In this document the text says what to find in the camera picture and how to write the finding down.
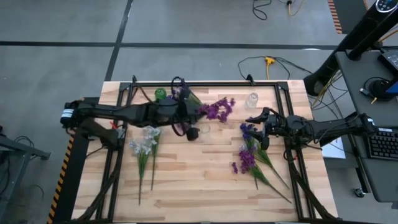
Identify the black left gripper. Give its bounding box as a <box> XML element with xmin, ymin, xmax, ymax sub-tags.
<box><xmin>155</xmin><ymin>98</ymin><xmax>206</xmax><ymax>127</ymax></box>

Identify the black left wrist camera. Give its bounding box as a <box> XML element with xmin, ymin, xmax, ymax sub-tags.
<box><xmin>185</xmin><ymin>126</ymin><xmax>200</xmax><ymax>142</ymax></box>

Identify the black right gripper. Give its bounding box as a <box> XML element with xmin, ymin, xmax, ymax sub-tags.
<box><xmin>244</xmin><ymin>107</ymin><xmax>292</xmax><ymax>140</ymax></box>

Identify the dark laptop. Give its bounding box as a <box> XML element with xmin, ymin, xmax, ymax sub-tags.
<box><xmin>377</xmin><ymin>49</ymin><xmax>398</xmax><ymax>74</ymax></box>

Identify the grey metal side table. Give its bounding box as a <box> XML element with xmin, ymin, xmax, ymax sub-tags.
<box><xmin>0</xmin><ymin>124</ymin><xmax>52</xmax><ymax>224</ymax></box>

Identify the green glass vase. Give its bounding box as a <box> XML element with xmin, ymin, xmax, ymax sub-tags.
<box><xmin>154</xmin><ymin>87</ymin><xmax>168</xmax><ymax>102</ymax></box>

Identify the black computer keyboard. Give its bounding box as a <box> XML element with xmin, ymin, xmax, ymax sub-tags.
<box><xmin>366</xmin><ymin>129</ymin><xmax>398</xmax><ymax>161</ymax></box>

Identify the black aluminium table frame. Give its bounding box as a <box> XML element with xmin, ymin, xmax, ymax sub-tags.
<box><xmin>70</xmin><ymin>79</ymin><xmax>343</xmax><ymax>224</ymax></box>

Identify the grey office desk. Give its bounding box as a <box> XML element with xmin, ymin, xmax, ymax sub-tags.
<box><xmin>335</xmin><ymin>49</ymin><xmax>398</xmax><ymax>205</ymax></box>

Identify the floor cable bundle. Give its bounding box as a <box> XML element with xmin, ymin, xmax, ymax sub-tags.
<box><xmin>310</xmin><ymin>70</ymin><xmax>349</xmax><ymax>110</ymax></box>

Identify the ribbed clear glass vase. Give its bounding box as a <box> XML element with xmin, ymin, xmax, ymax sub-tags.
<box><xmin>244</xmin><ymin>91</ymin><xmax>259</xmax><ymax>110</ymax></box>

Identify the black floor cable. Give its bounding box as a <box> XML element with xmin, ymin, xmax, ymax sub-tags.
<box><xmin>251</xmin><ymin>0</ymin><xmax>273</xmax><ymax>21</ymax></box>
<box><xmin>238</xmin><ymin>55</ymin><xmax>315</xmax><ymax>82</ymax></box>

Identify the yellow power plug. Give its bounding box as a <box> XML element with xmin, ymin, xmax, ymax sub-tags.
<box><xmin>264</xmin><ymin>55</ymin><xmax>276</xmax><ymax>80</ymax></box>

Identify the yellow floor cable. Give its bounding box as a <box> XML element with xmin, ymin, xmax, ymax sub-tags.
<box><xmin>285</xmin><ymin>0</ymin><xmax>305</xmax><ymax>17</ymax></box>

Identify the hazard striped black base plate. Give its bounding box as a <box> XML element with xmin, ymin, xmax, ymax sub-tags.
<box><xmin>46</xmin><ymin>133</ymin><xmax>91</xmax><ymax>224</ymax></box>

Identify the hazard striped floor mat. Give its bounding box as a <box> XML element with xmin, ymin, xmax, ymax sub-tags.
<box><xmin>326</xmin><ymin>0</ymin><xmax>374</xmax><ymax>35</ymax></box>

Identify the black tower fan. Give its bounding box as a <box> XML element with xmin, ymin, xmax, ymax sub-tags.
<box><xmin>303</xmin><ymin>0</ymin><xmax>398</xmax><ymax>96</ymax></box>

